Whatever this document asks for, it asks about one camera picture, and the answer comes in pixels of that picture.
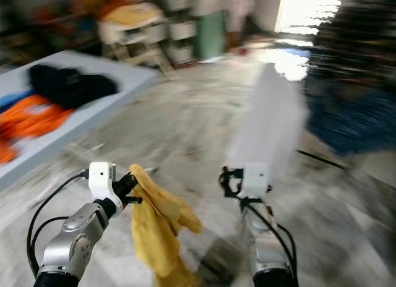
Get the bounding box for yellow garment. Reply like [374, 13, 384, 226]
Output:
[129, 165, 204, 287]

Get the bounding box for dark navy trousers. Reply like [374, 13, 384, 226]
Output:
[28, 64, 119, 112]

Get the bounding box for white garment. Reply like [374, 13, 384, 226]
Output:
[226, 63, 311, 180]

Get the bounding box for white folding table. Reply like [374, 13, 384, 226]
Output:
[0, 50, 161, 190]

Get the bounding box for orange garment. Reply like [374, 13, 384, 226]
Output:
[0, 94, 75, 165]

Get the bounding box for blue plaid shirt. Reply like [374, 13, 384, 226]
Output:
[303, 71, 396, 157]

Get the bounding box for bright blue garment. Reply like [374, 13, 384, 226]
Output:
[0, 89, 32, 112]

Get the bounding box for green plastic bin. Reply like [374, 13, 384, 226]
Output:
[192, 12, 227, 61]

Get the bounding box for beige baby high chair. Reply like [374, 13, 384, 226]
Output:
[99, 2, 178, 81]

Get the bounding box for grey cart white drawers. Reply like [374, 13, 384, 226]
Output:
[155, 0, 193, 66]

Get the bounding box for pink hanging garment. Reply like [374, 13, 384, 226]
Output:
[225, 0, 254, 35]

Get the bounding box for black metal drying rack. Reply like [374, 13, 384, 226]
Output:
[297, 0, 396, 171]

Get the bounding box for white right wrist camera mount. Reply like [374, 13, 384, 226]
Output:
[241, 161, 272, 199]

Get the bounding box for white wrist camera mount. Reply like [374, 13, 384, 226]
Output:
[241, 161, 272, 199]
[88, 161, 118, 205]

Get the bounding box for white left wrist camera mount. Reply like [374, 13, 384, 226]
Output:
[88, 161, 118, 205]

